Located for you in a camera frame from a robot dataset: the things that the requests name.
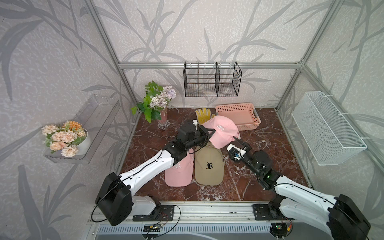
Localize beige baseball cap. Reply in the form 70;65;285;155
194;142;225;186

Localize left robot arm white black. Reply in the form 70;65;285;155
95;120;216;226

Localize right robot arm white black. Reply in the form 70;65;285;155
227;140;371;240

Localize yellow white work glove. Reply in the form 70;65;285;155
195;108;216;125

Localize pink glass vase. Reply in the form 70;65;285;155
158;108;170;130

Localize pink plastic basket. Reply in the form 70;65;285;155
215;103;262;131

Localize pink flat mat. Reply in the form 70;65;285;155
165;153;194;187

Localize purple white flower bouquet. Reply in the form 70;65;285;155
131;81;177;123

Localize white pot peach flowers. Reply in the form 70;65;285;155
42;121;92;158

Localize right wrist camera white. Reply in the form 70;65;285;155
227;144;247;163

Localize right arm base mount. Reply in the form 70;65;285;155
252;195;294;221

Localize black wire wall basket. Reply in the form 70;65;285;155
183;62;243;98

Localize white mesh wall basket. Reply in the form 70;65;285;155
292;92;367;166

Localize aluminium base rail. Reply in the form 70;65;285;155
86;200;316;224

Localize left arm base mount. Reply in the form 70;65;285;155
130;196;176;222

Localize clear acrylic wall shelf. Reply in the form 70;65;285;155
44;95;121;164

